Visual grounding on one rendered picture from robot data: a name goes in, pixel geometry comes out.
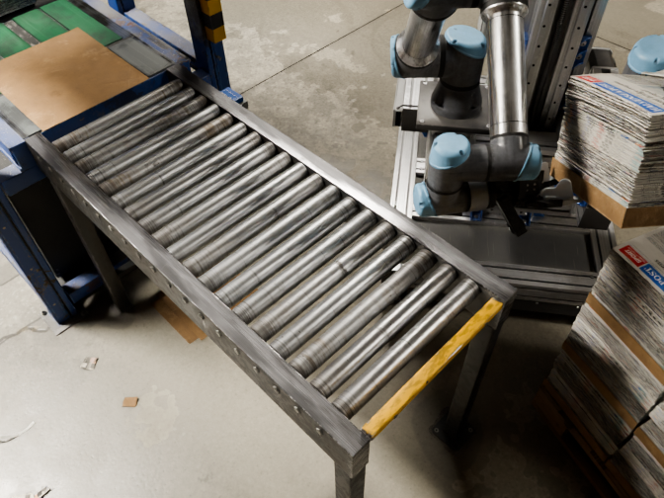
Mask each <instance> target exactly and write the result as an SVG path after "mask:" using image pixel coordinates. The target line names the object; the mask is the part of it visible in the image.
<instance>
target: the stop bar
mask: <svg viewBox="0 0 664 498"><path fill-rule="evenodd" d="M502 308H503V303H502V302H501V301H499V300H498V299H496V298H495V297H492V298H491V299H490V300H489V301H488V302H487V303H486V304H485V305H484V306H483V307H482V308H481V309H480V310H479V311H478V312H477V313H476V314H475V315H474V316H473V317H472V318H471V319H470V320H469V321H468V322H467V323H466V324H465V325H464V326H463V327H462V328H461V329H460V330H459V331H458V332H457V333H456V334H455V335H454V337H453V338H452V339H451V340H450V341H449V342H448V343H447V344H446V345H445V346H444V347H443V348H442V349H441V350H440V351H439V352H438V353H437V354H435V355H434V356H433V357H432V358H431V359H430V360H429V361H428V362H427V363H426V364H425V365H424V366H423V367H422V368H421V369H420V370H419V371H418V372H416V373H415V374H414V375H413V376H412V377H411V378H410V379H409V380H408V381H407V382H406V383H405V384H404V385H403V386H402V387H401V388H400V389H399V390H398V391H397V392H396V393H395V394H394V395H393V396H392V397H391V398H390V399H389V400H388V401H387V402H386V403H385V404H384V405H383V406H382V407H381V408H380V409H379V410H378V411H377V412H376V413H375V414H374V415H373V416H372V418H371V419H370V420H369V421H368V422H367V423H366V424H365V425H364V426H363V427H362V428H361V433H362V434H363V435H364V436H365V437H367V438H368V439H369V440H370V441H372V440H373V439H374V438H375V437H376V436H377V435H378V434H379V433H380V432H381V431H382V430H383V429H384V428H385V427H386V426H387V425H388V424H389V423H390V422H391V421H392V420H393V419H396V418H397V415H398V414H399V413H400V412H401V411H402V410H403V409H404V408H405V407H406V406H407V405H408V404H409V403H410V402H411V401H412V400H413V399H414V398H415V396H416V395H417V394H418V393H419V392H420V391H421V390H422V389H423V388H424V387H425V386H426V385H427V384H428V383H429V382H430V381H431V380H432V379H433V378H434V377H435V376H436V375H437V374H438V373H439V372H440V371H441V370H442V369H443V368H444V367H445V366H446V365H447V364H448V363H449V362H450V361H451V360H452V359H453V358H454V357H455V356H456V355H457V354H458V353H459V352H460V351H461V350H462V349H463V348H464V347H465V346H466V345H467V344H468V342H469V341H470V340H471V339H472V338H473V337H474V336H475V335H476V334H477V333H478V332H479V331H480V330H481V329H482V328H483V327H484V326H487V325H488V322H489V321H490V320H491V319H492V318H493V317H494V316H495V315H496V314H497V313H498V312H499V311H500V310H501V309H502Z"/></svg>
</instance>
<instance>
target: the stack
mask: <svg viewBox="0 0 664 498"><path fill-rule="evenodd" d="M592 296H593V297H594V298H595V299H596V300H597V301H598V302H599V303H600V304H601V305H603V306H604V307H605V308H606V309H607V310H608V312H609V313H610V314H611V315H612V316H613V317H614V318H615V319H616V321H617V322H618V323H619V324H620V325H621V326H622V327H623V328H624V329H625V330H626V331H627V332H628V333H629V334H630V335H631V336H632V337H633V338H634V339H635V340H636V342H637V343H638V344H639V345H640V346H641V347H642V348H643V349H644V350H645V351H646V352H647V353H648V354H649V355H650V356H651V358H652V359H653V360H654V361H655V362H656V363H657V364H658V365H659V366H660V367H661V368H662V369H663V371H664V226H662V227H659V228H657V229H654V230H652V231H649V232H647V233H644V234H642V235H640V236H637V237H635V238H633V239H631V240H628V241H627V242H625V243H623V244H621V245H619V246H616V247H614V248H612V250H611V251H610V253H609V257H608V258H607V260H606V261H605V264H604V267H603V269H602V270H601V271H600V274H599V276H598V277H597V281H596V282H595V284H594V285H593V288H592ZM566 342H567V343H568V344H569V345H570V347H571V348H572V349H573V350H574V351H575V352H576V353H577V354H578V356H579V357H580V358H581V359H582V360H583V361H584V362H585V363H586V365H587V366H588V367H589V368H590V369H591V370H592V371H593V372H594V374H595V375H596V376H597V377H598V378H599V379H600V380H601V381H602V383H603V384H604V385H605V386H606V387H607V388H608V389H609V391H610V392H611V393H612V394H613V395H614V396H615V398H616V399H617V400H618V401H619V402H620V403H621V404H622V406H623V407H624V408H625V409H626V411H627V412H628V413H629V414H630V415H631V416H632V418H633V419H634V420H635V421H636V422H637V423H640V422H642V421H644V420H646V419H647V418H649V417H651V419H650V420H648V421H647V422H646V423H644V424H642V425H641V426H640V429H641V430H642V431H643V432H644V433H645V434H646V436H647V437H648V438H649V439H650V440H651V441H652V442H653V444H654V445H655V446H656V447H657V448H658V449H659V450H660V451H661V453H662V454H663V455H664V386H663V385H662V383H661V382H660V381H659V380H658V379H657V378H656V377H655V376H654V375H653V374H652V373H651V372H650V370H649V369H648V368H647V367H646V366H645V365H644V364H643V363H642V362H641V361H640V360H639V359H638V357H637V356H636V355H635V354H634V353H633V352H632V351H631V350H630V349H629V348H628V347H627V346H626V344H625V343H624V342H623V341H622V340H621V339H620V338H619V337H618V336H617V335H616V334H615V333H614V331H613V330H612V329H611V328H610V327H609V326H608V325H607V324H606V323H605V322H604V321H603V320H602V318H601V317H600V316H599V315H598V314H597V313H596V312H595V311H594V310H593V309H592V308H591V307H590V305H589V304H588V303H585V304H583V305H582V307H581V311H579V314H577V317H576V320H575V322H573V325H572V327H571V331H570V332H569V334H568V335H567V339H566ZM553 366H554V368H553V369H552V371H551V373H550V375H548V376H547V378H546V379H547V380H548V381H549V382H550V384H551V385H552V386H553V387H554V389H555V390H556V391H557V392H558V394H559V395H560V396H561V397H562V399H563V400H564V401H565V403H566V404H567V405H568V406H569V408H570V409H571V410H572V411H573V413H574V414H575V415H576V417H577V418H578V419H579V421H580V422H581V423H582V424H583V426H584V427H585V428H586V430H587V431H588V432H589V434H590V435H591V436H592V438H593V439H594V440H595V441H596V443H597V444H598V445H599V447H600V448H601V449H602V451H603V452H604V453H605V454H606V456H607V458H608V457H609V456H611V455H613V457H612V458H611V462H612V464H613V465H614V466H615V467H616V468H617V470H618V471H619V472H620V473H621V474H622V476H623V477H624V478H625V480H626V481H627V482H628V483H629V485H630V486H631V487H632V488H633V489H634V491H635V492H636V493H637V494H638V496H639V497H640V498H664V468H663V467H662V465H661V464H660V463H659V462H658V461H657V460H656V458H655V457H654V456H653V455H652V454H651V452H650V451H649V450H648V449H647V448H646V447H645V445H644V444H643V443H642V442H641V441H640V439H639V438H638V437H637V436H636V435H635V434H634V431H635V429H636V428H635V427H636V426H637V425H636V426H635V427H634V428H635V429H634V430H632V429H631V428H630V426H629V425H628V424H627V423H626V422H625V421H624V419H623V418H622V417H621V416H620V415H619V413H618V412H617V411H616V410H615V409H614V408H613V406H612V405H611V404H610V403H609V402H608V401H607V399H606V398H605V397H604V396H603V395H602V394H601V392H600V391H599V390H598V389H597V388H596V387H595V385H594V384H593V383H592V382H591V381H590V380H589V378H588V377H586V376H585V375H584V374H583V372H582V371H581V370H580V369H579V368H578V367H577V365H576V364H575V363H574V362H573V361H572V360H571V358H570V357H569V356H568V355H567V354H566V353H565V351H564V350H563V349H562V351H560V354H559V356H557V357H556V359H555V362H554V363H553ZM532 405H533V406H534V407H535V409H536V410H537V412H538V414H539V415H540V416H541V418H542V419H543V421H544V422H545V423H546V425H547V426H548V427H549V429H550V430H551V431H552V433H553V434H554V435H555V437H556V438H557V439H558V441H559V442H560V443H561V444H562V445H563V446H564V448H565V449H566V450H567V452H568V453H569V454H570V456H571V457H572V458H573V460H574V461H575V462H576V464H577V465H578V466H579V468H580V469H581V470H582V472H583V473H584V474H585V476H586V477H587V478H588V480H589V481H590V482H591V484H592V485H593V486H594V488H595V489H596V490H597V492H598V493H599V494H600V496H601V497H602V498H616V497H615V496H614V495H613V493H612V492H611V491H610V489H609V488H608V487H607V485H606V484H605V483H604V481H603V480H602V479H601V477H600V476H599V475H598V474H597V472H596V471H595V470H594V468H593V467H592V466H591V464H590V463H589V462H588V460H586V459H585V458H584V456H583V455H582V454H581V452H580V451H579V450H578V448H577V447H576V446H575V444H574V443H573V442H572V440H571V439H570V438H569V437H568V435H567V433H568V431H569V432H570V433H571V435H572V436H573V437H574V439H575V440H576V441H577V443H578V444H579V445H580V446H581V448H582V449H583V450H584V452H585V453H586V454H587V456H588V457H589V458H590V459H591V461H592V462H593V463H594V465H595V466H597V468H598V469H599V470H600V471H601V473H602V474H603V475H604V477H605V478H606V479H607V481H608V482H609V483H610V485H611V486H612V487H613V488H614V490H615V491H616V492H617V494H618V495H619V496H620V498H630V496H629V495H628V494H627V493H626V491H625V490H624V489H623V487H622V486H621V485H620V484H619V482H618V481H617V480H616V478H615V477H614V476H613V475H612V473H611V472H610V471H609V470H608V468H607V467H606V466H605V463H606V459H607V458H606V459H605V461H604V462H603V461H602V460H601V459H600V457H599V456H598V455H597V454H596V452H595V451H594V450H593V448H592V447H591V446H590V444H589V443H588V442H587V441H586V439H585V438H584V437H583V435H582V434H581V433H580V432H579V430H578V429H577V428H576V426H575V425H574V424H573V422H572V421H571V420H570V419H569V417H568V416H567V415H566V413H565V412H564V411H563V410H562V408H561V407H560V406H559V404H558V403H557V402H556V400H555V399H554V398H553V397H552V395H551V394H550V393H549V391H548V390H547V389H546V387H545V386H544V385H543V384H541V385H540V387H539V391H538V393H537V394H536V396H535V398H534V400H533V401H532Z"/></svg>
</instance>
